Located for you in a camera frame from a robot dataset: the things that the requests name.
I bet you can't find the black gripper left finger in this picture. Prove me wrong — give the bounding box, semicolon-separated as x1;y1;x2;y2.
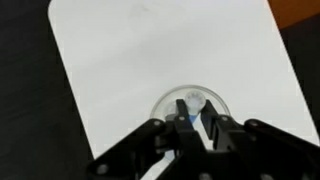
86;98;208;180

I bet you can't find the blue and white marker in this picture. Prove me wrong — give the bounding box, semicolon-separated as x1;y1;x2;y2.
184;89;208;125

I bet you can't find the orange wooden board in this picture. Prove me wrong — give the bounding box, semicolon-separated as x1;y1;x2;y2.
267;0;320;30

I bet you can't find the clear plastic cup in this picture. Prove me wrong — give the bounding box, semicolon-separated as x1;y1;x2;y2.
149;84;232;135

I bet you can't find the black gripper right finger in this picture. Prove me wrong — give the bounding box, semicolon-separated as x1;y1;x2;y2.
200;99;320;180

